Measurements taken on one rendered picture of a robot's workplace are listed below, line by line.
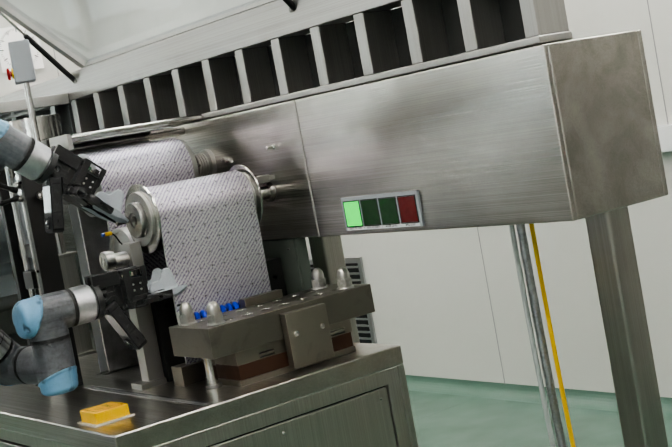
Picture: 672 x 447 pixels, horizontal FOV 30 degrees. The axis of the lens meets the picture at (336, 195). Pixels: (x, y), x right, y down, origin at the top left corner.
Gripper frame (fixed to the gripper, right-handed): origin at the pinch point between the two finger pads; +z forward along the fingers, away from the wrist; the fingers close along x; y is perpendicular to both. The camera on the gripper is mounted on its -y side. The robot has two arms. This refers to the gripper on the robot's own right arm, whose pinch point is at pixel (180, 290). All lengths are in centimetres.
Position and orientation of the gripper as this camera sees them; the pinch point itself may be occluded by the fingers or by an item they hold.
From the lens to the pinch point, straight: 262.3
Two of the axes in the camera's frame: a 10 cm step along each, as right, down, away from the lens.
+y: -1.8, -9.8, -0.6
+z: 7.9, -1.8, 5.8
